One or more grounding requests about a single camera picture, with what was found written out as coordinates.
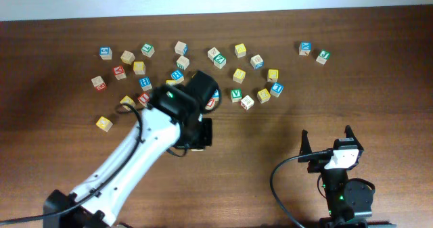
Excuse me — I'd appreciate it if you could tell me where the plain wood block yellow-side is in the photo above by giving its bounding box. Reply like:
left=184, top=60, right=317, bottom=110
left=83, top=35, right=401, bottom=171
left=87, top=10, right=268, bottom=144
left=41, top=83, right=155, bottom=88
left=120, top=51, right=135, bottom=65

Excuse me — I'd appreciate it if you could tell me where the wood block red side left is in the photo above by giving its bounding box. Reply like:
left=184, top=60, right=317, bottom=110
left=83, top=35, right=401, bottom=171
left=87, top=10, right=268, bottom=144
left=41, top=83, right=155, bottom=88
left=91, top=76, right=107, bottom=91

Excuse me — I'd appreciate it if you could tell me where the green V block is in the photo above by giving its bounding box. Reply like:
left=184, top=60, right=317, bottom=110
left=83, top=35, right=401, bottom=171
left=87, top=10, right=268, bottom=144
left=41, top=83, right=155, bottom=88
left=230, top=89, right=242, bottom=103

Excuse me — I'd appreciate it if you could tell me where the green L block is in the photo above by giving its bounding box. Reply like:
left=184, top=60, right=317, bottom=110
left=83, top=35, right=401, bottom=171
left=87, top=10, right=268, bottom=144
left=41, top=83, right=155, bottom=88
left=141, top=43, right=155, bottom=58

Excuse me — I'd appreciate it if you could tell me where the yellow block centre left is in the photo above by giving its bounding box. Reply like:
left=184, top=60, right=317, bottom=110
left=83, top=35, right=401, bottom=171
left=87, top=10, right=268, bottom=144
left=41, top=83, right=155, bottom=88
left=166, top=80, right=177, bottom=86

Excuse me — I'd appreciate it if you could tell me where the wood block red edge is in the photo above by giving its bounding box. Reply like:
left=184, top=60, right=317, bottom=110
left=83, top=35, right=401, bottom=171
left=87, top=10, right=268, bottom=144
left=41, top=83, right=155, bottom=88
left=241, top=95, right=254, bottom=110

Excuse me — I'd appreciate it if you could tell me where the blue H block centre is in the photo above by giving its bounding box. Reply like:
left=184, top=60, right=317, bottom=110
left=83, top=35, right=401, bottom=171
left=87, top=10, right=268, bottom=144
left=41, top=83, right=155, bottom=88
left=170, top=70, right=184, bottom=84

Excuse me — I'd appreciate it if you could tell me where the blue top block far-left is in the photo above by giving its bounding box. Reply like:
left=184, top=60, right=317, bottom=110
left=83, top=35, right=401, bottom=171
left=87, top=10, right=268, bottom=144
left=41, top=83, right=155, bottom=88
left=99, top=47, right=112, bottom=60

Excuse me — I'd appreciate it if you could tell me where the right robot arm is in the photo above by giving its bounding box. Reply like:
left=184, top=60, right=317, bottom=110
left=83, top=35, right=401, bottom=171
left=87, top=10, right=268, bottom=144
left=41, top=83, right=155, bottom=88
left=299, top=125, right=396, bottom=228

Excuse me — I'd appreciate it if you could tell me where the wood block green side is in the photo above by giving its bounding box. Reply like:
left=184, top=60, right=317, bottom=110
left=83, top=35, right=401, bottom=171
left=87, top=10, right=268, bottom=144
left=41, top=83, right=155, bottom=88
left=176, top=55, right=190, bottom=70

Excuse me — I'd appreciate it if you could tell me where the blue H block left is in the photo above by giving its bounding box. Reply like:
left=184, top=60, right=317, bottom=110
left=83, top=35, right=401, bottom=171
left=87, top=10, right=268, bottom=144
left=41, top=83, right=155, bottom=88
left=139, top=77, right=152, bottom=91

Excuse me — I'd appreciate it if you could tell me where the red V block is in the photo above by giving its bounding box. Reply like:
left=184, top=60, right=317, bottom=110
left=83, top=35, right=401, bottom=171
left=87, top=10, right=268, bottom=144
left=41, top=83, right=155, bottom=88
left=205, top=98, right=216, bottom=110

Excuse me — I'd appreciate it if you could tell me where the yellow block top row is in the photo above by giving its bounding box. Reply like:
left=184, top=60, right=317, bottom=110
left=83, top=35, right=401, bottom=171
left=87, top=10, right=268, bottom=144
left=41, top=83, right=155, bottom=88
left=235, top=43, right=247, bottom=58

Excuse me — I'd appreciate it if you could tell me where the blue P block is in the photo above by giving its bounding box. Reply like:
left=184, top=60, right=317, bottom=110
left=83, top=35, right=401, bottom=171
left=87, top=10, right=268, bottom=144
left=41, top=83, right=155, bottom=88
left=212, top=89, right=220, bottom=101

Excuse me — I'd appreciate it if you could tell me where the red I block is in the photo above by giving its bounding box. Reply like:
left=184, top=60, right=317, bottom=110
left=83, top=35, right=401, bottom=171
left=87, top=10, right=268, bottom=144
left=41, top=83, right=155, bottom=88
left=137, top=92, right=150, bottom=107

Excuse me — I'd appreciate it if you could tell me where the wood block blue D side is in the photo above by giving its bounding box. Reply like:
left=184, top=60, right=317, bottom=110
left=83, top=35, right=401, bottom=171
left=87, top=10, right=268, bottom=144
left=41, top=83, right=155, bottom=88
left=175, top=41, right=188, bottom=55

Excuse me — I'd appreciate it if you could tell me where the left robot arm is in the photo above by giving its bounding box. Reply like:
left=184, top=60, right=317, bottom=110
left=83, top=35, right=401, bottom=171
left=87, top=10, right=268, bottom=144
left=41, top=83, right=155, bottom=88
left=43, top=71, right=219, bottom=227

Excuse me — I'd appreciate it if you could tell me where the yellow block lower left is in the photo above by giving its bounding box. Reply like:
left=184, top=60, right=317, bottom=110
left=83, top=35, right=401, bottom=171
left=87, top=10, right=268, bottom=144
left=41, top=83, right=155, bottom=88
left=120, top=95, right=136, bottom=111

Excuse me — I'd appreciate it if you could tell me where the yellow block centre right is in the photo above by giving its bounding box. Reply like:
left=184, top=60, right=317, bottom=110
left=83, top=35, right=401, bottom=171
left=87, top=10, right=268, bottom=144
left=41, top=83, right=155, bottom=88
left=233, top=68, right=246, bottom=84

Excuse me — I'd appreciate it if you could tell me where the plain wood block by Z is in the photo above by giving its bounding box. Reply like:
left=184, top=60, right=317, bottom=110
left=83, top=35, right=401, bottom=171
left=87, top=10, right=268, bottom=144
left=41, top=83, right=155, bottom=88
left=207, top=47, right=220, bottom=62

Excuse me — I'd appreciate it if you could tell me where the blue X block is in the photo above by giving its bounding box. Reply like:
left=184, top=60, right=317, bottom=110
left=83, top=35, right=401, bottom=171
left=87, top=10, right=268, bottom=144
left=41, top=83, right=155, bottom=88
left=298, top=42, right=311, bottom=56

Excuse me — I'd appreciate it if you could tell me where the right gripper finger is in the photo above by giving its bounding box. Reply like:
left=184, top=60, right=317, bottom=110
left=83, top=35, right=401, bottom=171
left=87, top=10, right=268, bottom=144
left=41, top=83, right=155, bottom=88
left=344, top=125, right=359, bottom=143
left=299, top=130, right=312, bottom=156

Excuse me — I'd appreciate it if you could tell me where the blue h block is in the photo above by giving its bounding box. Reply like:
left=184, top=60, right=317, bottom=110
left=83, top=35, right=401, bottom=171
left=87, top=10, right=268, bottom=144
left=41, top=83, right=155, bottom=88
left=170, top=70, right=184, bottom=84
left=139, top=77, right=152, bottom=91

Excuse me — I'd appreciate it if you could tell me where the wood block blue bottom side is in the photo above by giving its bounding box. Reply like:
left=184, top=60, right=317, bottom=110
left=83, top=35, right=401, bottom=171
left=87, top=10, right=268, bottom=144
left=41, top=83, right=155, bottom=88
left=250, top=54, right=264, bottom=70

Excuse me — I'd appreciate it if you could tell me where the yellow block near A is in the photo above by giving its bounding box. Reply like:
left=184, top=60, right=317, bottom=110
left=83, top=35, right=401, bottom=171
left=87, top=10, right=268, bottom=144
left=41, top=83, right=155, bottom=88
left=133, top=62, right=145, bottom=75

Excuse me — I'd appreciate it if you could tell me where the red A block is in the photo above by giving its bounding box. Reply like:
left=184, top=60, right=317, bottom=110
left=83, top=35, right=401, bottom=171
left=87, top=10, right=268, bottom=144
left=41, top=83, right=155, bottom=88
left=113, top=66, right=127, bottom=80

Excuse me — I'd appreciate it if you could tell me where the green J block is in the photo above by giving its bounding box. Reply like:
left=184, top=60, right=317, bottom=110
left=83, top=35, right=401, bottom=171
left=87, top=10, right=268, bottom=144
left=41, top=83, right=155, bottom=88
left=316, top=49, right=331, bottom=65

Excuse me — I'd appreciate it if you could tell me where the blue T block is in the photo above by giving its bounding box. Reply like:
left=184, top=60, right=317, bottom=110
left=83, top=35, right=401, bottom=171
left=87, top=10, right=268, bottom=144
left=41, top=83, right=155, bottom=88
left=270, top=83, right=284, bottom=97

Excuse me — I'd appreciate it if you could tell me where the green Z block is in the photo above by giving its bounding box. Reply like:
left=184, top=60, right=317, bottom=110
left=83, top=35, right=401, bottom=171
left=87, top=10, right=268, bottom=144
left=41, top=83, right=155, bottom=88
left=213, top=53, right=227, bottom=69

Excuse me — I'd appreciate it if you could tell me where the yellow block lower right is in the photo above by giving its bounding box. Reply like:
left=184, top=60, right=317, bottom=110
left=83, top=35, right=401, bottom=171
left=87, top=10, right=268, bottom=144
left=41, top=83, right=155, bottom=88
left=257, top=89, right=271, bottom=104

